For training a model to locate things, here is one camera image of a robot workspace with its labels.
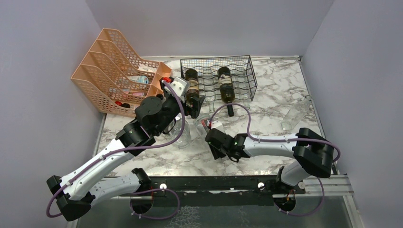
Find black wire wine rack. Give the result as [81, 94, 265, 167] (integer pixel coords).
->
[180, 55, 258, 102]

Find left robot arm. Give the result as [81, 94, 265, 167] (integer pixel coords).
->
[47, 77, 205, 221]

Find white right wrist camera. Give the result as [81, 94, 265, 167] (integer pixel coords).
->
[204, 118, 225, 133]

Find clear tall glass bottle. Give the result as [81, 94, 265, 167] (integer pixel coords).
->
[204, 79, 215, 113]

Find clear round glass bottle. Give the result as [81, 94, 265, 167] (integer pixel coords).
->
[168, 114, 192, 148]

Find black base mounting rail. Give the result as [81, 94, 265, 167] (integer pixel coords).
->
[118, 175, 306, 209]

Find dark green wine bottle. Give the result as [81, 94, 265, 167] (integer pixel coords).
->
[218, 66, 235, 117]

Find green labelled wine bottle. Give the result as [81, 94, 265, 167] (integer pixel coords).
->
[185, 69, 200, 105]

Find peach plastic file organizer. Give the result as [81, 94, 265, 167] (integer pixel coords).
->
[71, 28, 173, 118]

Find pink tube item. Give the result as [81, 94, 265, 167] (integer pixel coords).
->
[122, 89, 146, 97]

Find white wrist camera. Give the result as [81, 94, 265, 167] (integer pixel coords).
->
[161, 77, 190, 102]
[204, 118, 225, 133]

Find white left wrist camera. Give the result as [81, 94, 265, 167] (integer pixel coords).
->
[161, 77, 190, 102]

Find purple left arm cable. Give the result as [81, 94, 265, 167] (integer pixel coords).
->
[46, 81, 186, 219]

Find red and black small items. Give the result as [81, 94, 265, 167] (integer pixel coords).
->
[115, 101, 131, 109]

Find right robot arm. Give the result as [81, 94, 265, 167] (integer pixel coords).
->
[205, 128, 335, 193]

